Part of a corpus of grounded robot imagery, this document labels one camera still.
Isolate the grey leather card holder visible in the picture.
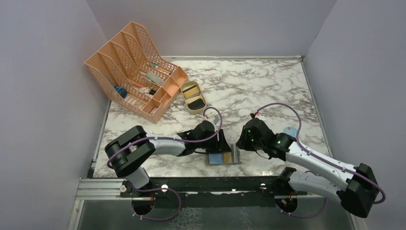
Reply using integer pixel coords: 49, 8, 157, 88
206, 144, 240, 165

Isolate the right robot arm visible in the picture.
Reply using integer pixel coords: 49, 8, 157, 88
237, 118, 379, 218

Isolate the beige oval tray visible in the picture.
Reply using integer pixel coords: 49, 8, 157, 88
180, 81, 207, 114

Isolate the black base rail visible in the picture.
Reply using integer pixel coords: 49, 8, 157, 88
120, 176, 306, 211

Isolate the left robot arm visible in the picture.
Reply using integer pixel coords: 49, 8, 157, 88
104, 121, 232, 197

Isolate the white tube in organizer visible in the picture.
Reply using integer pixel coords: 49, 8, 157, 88
141, 71, 165, 86

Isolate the purple cable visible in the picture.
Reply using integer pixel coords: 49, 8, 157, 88
106, 106, 223, 221
253, 102, 387, 219

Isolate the black card in tray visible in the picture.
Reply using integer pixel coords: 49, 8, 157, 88
188, 98, 206, 110

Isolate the green capped marker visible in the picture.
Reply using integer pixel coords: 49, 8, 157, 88
151, 63, 160, 69

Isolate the gold credit card black stripe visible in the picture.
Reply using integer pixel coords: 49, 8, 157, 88
223, 152, 233, 164

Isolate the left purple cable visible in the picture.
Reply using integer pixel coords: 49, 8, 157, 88
106, 106, 223, 221

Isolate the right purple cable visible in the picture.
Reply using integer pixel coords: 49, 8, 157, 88
253, 102, 387, 219

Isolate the orange plastic file organizer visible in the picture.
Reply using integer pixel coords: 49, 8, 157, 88
84, 22, 189, 124

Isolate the blue item in organizer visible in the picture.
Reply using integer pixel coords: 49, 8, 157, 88
114, 85, 128, 99

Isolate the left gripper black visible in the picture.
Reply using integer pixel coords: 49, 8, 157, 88
196, 129, 231, 154

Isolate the stack of credit cards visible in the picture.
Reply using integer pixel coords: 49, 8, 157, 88
182, 85, 201, 100

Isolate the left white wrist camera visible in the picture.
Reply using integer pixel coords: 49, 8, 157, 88
212, 115, 220, 126

